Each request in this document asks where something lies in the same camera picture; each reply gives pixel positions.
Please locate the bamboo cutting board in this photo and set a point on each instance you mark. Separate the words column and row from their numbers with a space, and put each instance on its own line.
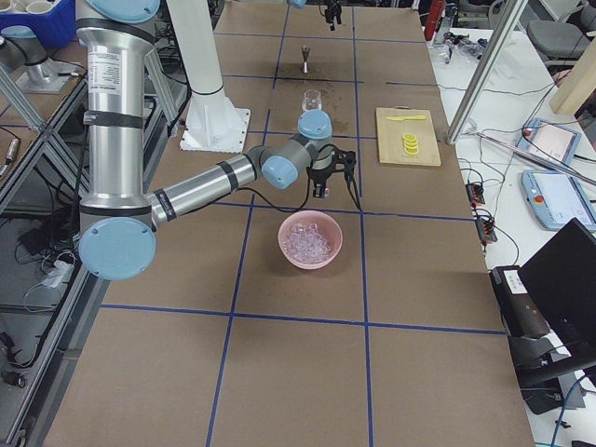
column 389, row 138

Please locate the aluminium frame post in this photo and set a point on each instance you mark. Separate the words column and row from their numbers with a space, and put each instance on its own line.
column 511, row 14

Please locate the pink bowl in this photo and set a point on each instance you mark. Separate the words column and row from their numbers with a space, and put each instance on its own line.
column 327, row 226

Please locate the black laptop monitor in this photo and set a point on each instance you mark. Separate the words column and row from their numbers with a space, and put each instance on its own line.
column 560, row 278

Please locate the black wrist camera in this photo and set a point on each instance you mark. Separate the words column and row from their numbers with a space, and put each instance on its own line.
column 345, row 162

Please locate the clear wine glass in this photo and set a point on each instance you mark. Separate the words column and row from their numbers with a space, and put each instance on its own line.
column 312, row 100

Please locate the red cylinder bottle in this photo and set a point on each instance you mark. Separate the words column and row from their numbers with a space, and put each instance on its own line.
column 433, row 17

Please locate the yellow plastic knife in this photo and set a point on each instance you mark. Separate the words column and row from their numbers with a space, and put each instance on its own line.
column 402, row 118

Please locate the grey office chair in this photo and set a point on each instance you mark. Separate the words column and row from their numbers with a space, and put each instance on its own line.
column 562, row 42

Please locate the teach pendant far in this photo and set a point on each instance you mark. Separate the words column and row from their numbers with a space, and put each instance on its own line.
column 549, row 139

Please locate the steel jigger cup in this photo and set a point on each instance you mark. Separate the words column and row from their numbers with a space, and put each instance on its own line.
column 305, row 50

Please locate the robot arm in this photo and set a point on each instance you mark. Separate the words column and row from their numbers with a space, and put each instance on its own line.
column 299, row 4
column 118, row 219

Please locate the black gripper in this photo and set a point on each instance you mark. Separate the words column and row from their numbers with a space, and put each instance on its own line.
column 319, row 178
column 332, row 14

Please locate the blue storage bin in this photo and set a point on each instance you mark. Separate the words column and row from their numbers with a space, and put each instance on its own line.
column 55, row 28

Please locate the teach pendant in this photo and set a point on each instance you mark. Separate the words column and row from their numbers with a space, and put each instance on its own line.
column 556, row 199
column 549, row 139

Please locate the clear ice cubes pile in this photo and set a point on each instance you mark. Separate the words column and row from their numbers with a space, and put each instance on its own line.
column 305, row 244

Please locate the metal rod green clamp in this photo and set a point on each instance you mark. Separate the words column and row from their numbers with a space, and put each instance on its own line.
column 545, row 161

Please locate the teach pendant near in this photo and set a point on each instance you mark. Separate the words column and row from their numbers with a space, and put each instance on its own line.
column 556, row 199

